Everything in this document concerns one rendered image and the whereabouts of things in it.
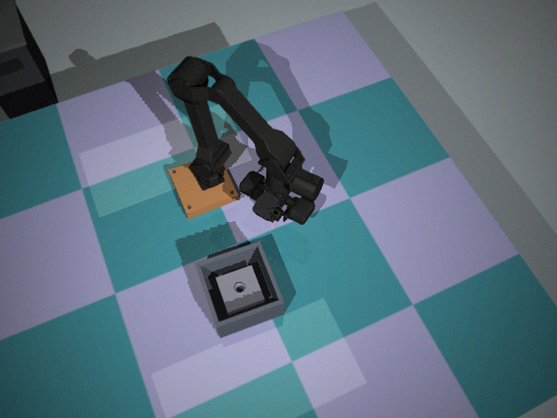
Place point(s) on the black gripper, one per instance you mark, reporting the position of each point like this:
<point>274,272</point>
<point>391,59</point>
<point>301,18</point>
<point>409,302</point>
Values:
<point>298,209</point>

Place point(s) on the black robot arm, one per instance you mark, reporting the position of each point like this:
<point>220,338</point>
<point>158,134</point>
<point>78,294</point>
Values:
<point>275,149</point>

